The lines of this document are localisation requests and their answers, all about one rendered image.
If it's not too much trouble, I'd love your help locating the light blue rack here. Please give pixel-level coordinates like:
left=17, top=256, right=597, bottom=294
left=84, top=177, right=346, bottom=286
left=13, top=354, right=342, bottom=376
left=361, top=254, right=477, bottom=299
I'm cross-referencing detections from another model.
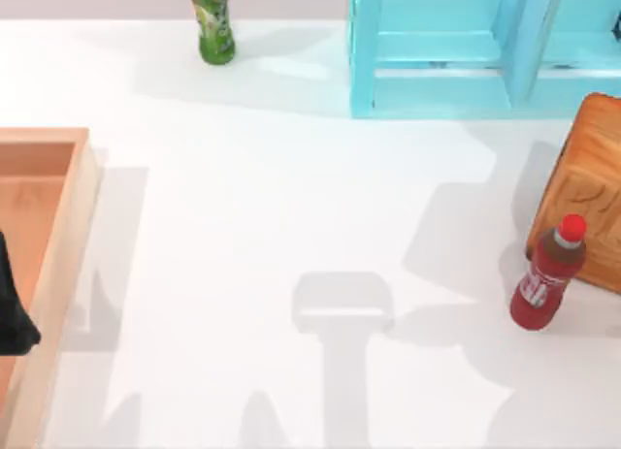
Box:
left=346, top=0, right=621, bottom=120

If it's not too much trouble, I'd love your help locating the green bottle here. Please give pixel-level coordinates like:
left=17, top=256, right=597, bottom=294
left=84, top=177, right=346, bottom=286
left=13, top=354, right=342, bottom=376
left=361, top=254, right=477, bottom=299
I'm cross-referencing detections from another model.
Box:
left=187, top=0, right=239, bottom=66

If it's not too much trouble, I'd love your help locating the red bottle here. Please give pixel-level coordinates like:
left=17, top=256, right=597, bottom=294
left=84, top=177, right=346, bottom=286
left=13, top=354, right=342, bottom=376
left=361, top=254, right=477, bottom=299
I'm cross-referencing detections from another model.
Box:
left=509, top=213, right=588, bottom=332

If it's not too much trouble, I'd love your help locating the salmon-coloured shallow box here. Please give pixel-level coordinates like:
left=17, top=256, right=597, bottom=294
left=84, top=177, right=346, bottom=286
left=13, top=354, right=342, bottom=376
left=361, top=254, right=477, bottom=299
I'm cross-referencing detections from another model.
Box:
left=0, top=127, right=103, bottom=449

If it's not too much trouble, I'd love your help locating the loaf of bread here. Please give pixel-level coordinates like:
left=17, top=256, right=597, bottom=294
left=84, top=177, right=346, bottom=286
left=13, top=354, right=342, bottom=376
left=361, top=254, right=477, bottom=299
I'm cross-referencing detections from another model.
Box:
left=526, top=92, right=621, bottom=296

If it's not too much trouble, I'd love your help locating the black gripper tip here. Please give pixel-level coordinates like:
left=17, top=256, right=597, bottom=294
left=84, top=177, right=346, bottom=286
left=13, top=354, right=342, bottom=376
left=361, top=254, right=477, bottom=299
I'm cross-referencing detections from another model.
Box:
left=0, top=231, right=42, bottom=358

